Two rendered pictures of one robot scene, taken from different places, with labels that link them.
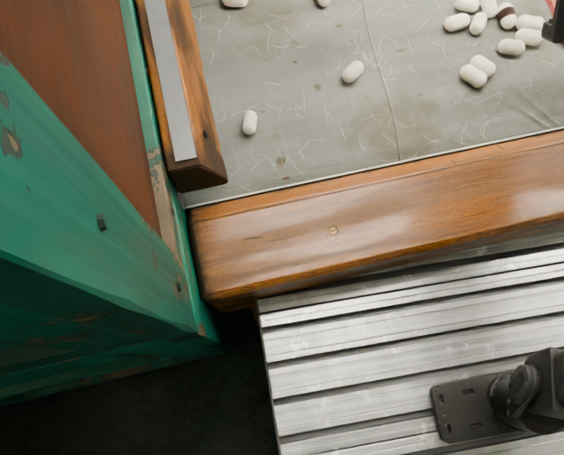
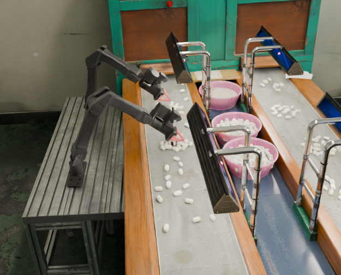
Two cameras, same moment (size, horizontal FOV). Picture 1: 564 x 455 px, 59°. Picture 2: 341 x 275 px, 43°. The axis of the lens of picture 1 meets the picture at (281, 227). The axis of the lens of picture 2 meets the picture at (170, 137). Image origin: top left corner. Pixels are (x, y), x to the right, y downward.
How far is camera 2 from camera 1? 2.74 m
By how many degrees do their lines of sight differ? 64
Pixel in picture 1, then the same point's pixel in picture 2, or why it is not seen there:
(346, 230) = (129, 88)
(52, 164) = (116, 18)
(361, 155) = (144, 94)
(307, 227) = (131, 85)
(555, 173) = not seen: hidden behind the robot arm
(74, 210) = (114, 21)
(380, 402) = not seen: hidden behind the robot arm
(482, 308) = (111, 115)
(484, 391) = not seen: hidden behind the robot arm
